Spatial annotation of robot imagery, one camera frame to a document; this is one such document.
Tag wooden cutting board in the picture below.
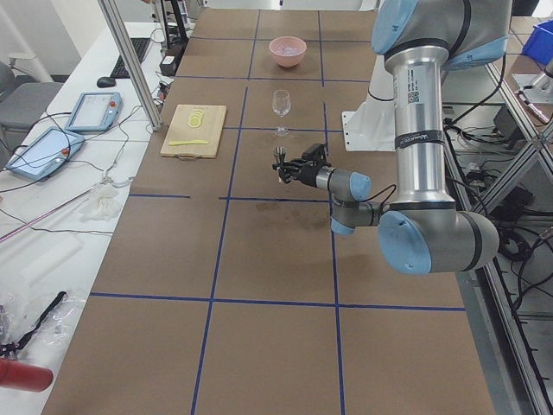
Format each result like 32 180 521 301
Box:
160 104 226 158

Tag steel jigger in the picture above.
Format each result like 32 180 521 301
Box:
272 146 287 183

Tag lemon slices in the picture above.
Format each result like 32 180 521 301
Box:
188 108 205 129

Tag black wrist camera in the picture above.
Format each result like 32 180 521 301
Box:
302 144 327 166

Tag wine glass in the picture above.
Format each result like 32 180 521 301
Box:
272 90 291 137

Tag yellow plastic knife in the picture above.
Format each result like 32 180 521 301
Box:
168 139 210 146

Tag white pedestal column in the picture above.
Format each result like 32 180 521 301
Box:
342 55 395 152

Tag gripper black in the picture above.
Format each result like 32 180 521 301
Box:
284 159 331 187

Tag aluminium frame post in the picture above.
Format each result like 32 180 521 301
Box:
98 0 162 131

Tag teach pendant far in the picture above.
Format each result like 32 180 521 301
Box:
65 92 122 134

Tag white cloth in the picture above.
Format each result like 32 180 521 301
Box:
80 184 121 220

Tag pink bowl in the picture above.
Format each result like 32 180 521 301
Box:
269 36 308 68

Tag clear ice cubes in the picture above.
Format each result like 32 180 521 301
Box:
272 39 302 56

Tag black keyboard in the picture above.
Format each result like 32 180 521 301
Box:
109 36 152 80

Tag black mouse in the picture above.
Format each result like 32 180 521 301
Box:
96 76 117 88

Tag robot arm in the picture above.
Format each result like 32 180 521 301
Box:
273 1 512 275

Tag teach pendant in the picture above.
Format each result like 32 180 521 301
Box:
6 127 85 181
65 92 122 134

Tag teach pendant near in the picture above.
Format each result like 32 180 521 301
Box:
6 127 85 181

